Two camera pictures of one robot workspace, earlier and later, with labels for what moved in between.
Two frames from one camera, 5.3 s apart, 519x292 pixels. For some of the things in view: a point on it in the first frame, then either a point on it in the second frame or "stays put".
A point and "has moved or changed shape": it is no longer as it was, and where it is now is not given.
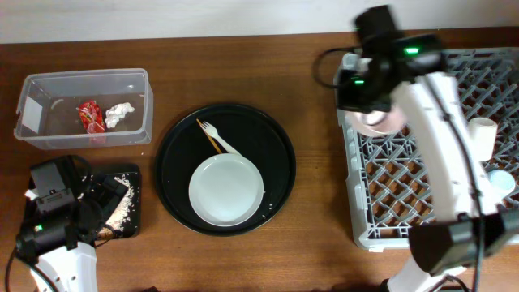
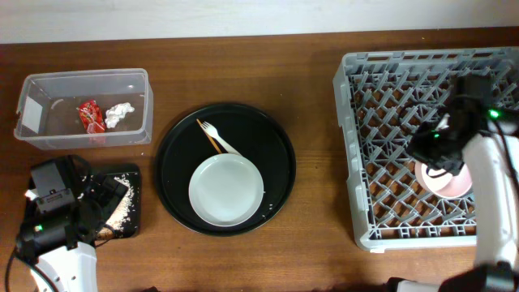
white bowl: [377, 122] has moved or changed shape
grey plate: [225, 190] stays put
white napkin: [116, 112] stays put
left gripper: [109, 193] stays put
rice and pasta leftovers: [123, 211] stays put
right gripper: [346, 99] -> [417, 148]
